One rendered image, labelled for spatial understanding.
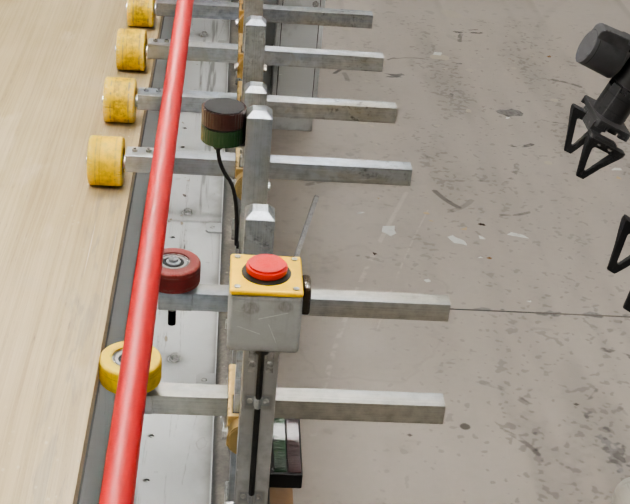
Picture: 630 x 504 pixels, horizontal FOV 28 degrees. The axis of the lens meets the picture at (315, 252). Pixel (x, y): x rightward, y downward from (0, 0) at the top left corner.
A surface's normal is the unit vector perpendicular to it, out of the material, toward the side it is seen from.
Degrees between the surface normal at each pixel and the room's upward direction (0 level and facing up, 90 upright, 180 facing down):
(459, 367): 0
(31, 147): 0
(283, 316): 90
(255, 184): 90
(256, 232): 90
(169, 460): 0
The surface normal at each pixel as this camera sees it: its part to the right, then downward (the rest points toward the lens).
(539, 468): 0.08, -0.87
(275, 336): 0.04, 0.50
